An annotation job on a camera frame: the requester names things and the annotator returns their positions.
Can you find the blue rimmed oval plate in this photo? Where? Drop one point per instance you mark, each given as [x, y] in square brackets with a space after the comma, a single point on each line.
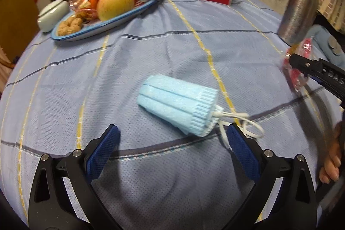
[118, 20]

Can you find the clear wrapper with red print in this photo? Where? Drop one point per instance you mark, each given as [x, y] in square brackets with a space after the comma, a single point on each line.
[296, 77]

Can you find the yellow apple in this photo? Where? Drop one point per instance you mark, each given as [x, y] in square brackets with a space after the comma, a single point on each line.
[114, 5]

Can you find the pale green ceramic jar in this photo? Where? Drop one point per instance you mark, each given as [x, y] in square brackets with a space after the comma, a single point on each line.
[52, 15]

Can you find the steel bottle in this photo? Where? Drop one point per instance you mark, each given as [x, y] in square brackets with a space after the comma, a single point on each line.
[299, 6]

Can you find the yellow wooden door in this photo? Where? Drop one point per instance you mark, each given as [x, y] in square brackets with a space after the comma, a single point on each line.
[18, 3]

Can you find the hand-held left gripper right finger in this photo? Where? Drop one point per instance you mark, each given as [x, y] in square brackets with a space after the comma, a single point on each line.
[242, 151]

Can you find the clear wrapped red snack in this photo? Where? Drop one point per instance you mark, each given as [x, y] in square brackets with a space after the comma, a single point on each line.
[86, 5]

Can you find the blue face mask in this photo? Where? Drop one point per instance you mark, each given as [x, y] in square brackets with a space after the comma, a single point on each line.
[175, 103]

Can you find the blue chair cushion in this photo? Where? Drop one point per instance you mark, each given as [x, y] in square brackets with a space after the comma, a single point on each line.
[326, 41]

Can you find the person's right hand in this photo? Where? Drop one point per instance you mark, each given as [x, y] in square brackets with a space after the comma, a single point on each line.
[333, 162]

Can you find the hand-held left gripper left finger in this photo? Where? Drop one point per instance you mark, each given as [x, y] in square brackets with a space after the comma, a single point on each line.
[103, 149]

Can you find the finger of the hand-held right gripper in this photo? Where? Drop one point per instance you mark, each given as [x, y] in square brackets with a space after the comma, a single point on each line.
[306, 64]
[334, 85]

